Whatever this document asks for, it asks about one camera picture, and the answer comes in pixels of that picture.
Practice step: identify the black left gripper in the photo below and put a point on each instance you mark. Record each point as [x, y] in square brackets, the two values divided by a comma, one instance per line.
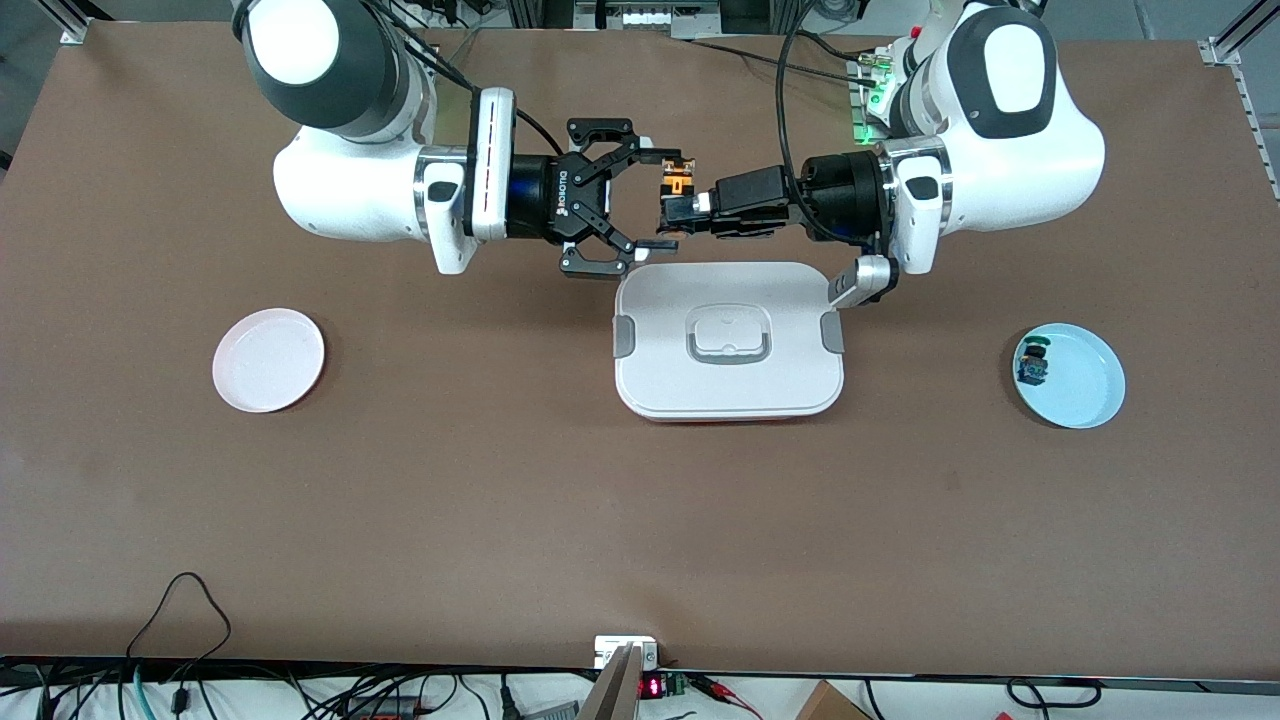
[838, 193]

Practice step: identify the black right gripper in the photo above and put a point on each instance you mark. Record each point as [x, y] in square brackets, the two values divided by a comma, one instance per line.
[553, 198]

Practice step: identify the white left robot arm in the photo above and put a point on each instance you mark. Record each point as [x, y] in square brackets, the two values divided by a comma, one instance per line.
[1010, 170]

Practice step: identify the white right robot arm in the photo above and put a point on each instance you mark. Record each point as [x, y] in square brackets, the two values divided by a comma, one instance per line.
[340, 190]

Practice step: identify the white lidded lunch box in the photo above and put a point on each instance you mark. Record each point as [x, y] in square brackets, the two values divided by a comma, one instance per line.
[660, 380]

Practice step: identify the brown cardboard box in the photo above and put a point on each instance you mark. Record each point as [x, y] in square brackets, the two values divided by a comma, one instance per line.
[830, 702]

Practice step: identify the pale pink round plate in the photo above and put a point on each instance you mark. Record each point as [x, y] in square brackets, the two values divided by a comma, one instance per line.
[268, 360]

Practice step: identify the light blue round plate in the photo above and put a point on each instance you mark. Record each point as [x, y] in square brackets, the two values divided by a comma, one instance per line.
[1085, 385]

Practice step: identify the circuit board red display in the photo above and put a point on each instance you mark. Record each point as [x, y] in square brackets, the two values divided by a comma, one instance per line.
[662, 686]

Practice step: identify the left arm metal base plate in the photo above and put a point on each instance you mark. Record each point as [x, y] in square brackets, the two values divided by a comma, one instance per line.
[857, 130]

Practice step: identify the blue push-button switch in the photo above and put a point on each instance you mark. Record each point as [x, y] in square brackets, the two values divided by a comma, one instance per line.
[1033, 372]

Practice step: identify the white mounting bracket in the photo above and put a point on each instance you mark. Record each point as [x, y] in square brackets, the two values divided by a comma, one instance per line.
[610, 648]

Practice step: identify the grey aluminium camera bar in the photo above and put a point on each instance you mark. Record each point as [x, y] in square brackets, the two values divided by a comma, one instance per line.
[615, 690]

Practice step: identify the aluminium frame profile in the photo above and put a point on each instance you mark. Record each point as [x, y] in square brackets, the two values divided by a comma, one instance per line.
[1235, 35]
[75, 20]

